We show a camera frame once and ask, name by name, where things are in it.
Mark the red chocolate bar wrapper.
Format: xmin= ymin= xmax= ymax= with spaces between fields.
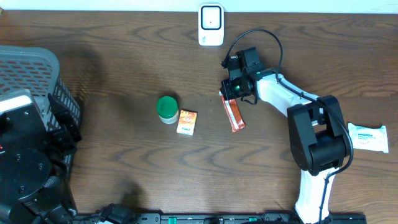
xmin=219 ymin=92 xmax=246 ymax=133

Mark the orange small box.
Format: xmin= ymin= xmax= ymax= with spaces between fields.
xmin=177 ymin=110 xmax=197 ymax=136

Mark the green lid jar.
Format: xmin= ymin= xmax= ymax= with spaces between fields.
xmin=156 ymin=96 xmax=179 ymax=124

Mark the teal wet wipes pack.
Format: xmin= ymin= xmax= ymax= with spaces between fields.
xmin=348 ymin=123 xmax=389 ymax=154

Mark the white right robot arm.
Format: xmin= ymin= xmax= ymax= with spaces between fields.
xmin=220 ymin=47 xmax=353 ymax=223

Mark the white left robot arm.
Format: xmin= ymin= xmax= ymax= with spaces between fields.
xmin=1 ymin=90 xmax=81 ymax=223

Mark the white barcode scanner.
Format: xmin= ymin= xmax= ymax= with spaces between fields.
xmin=198 ymin=3 xmax=224 ymax=46

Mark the grey plastic basket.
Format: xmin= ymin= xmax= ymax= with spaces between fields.
xmin=0 ymin=45 xmax=82 ymax=175

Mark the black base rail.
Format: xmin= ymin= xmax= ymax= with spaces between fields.
xmin=73 ymin=203 xmax=368 ymax=224

